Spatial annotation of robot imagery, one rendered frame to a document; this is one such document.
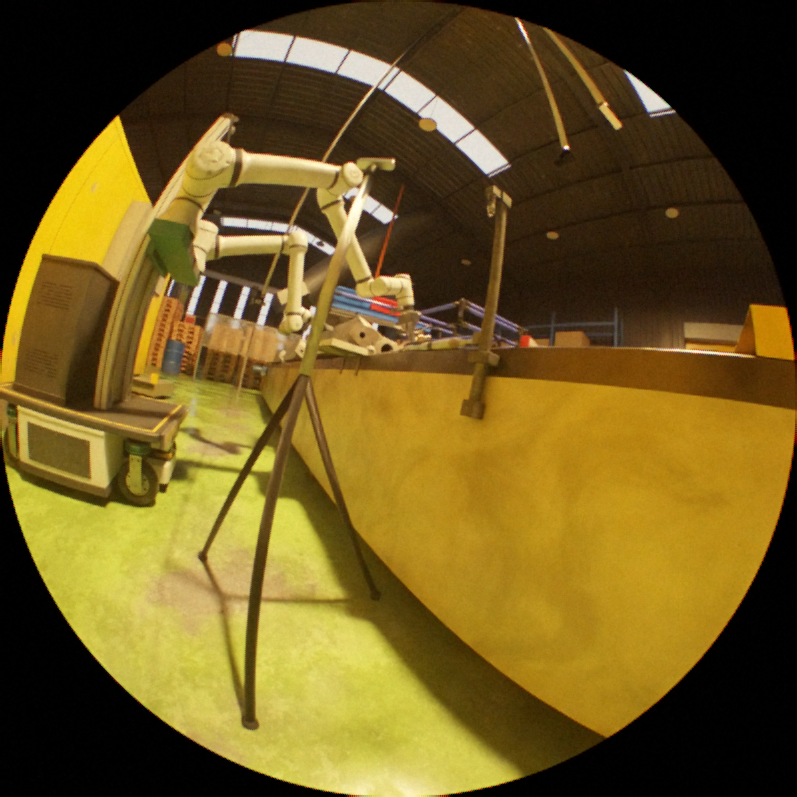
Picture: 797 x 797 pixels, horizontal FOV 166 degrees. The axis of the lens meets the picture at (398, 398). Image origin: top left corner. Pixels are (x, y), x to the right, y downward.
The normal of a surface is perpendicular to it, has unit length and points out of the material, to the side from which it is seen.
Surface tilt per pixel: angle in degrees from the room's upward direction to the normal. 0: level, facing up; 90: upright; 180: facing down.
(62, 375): 90
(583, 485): 90
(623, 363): 90
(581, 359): 90
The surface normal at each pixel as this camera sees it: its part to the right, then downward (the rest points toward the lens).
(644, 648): -0.83, -0.19
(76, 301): 0.58, 0.11
